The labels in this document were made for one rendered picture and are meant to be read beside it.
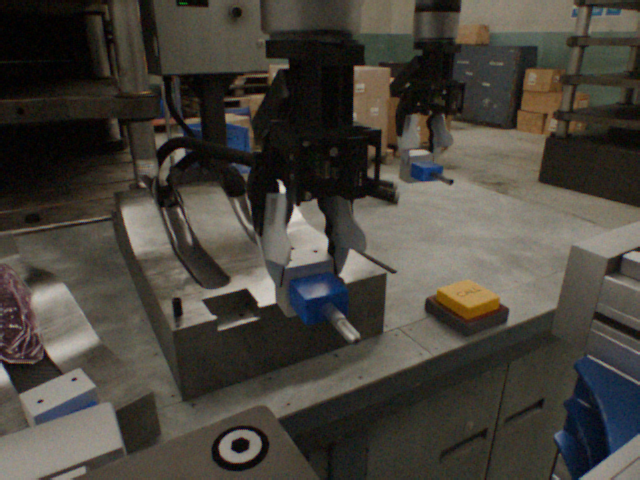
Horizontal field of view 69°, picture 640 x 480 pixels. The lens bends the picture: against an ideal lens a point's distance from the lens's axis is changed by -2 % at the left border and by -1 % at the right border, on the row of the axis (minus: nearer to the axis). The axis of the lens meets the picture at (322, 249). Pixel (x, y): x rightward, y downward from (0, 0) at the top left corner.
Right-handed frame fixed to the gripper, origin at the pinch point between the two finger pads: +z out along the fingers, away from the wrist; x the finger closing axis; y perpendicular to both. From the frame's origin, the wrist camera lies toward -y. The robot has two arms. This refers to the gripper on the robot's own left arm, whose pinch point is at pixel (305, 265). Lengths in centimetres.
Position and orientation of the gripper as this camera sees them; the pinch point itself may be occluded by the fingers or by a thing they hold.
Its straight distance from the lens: 45.5
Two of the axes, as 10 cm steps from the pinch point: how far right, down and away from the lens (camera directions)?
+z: 0.0, 9.1, 4.1
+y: 4.1, 3.7, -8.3
